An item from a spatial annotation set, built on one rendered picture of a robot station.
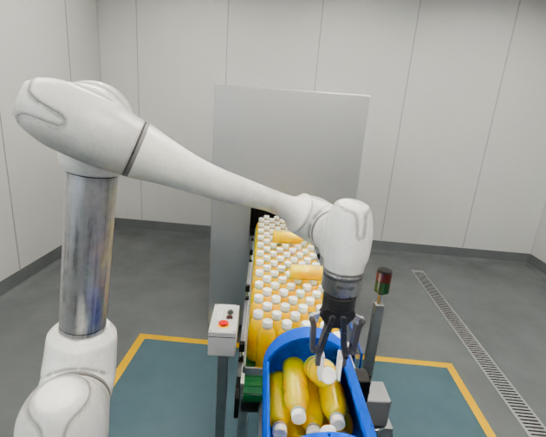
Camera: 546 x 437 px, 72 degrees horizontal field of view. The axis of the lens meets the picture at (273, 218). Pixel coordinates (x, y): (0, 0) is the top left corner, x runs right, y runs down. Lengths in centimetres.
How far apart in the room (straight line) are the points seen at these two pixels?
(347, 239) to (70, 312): 62
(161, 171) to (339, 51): 466
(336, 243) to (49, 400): 62
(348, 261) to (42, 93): 61
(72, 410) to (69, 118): 52
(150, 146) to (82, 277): 37
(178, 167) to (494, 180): 543
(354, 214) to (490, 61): 501
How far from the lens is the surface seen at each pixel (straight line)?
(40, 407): 87
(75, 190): 85
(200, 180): 68
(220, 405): 173
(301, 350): 128
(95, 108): 66
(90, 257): 89
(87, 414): 87
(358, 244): 80
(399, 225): 560
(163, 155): 66
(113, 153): 65
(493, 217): 603
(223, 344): 145
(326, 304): 89
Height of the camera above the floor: 189
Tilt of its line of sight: 17 degrees down
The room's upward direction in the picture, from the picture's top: 4 degrees clockwise
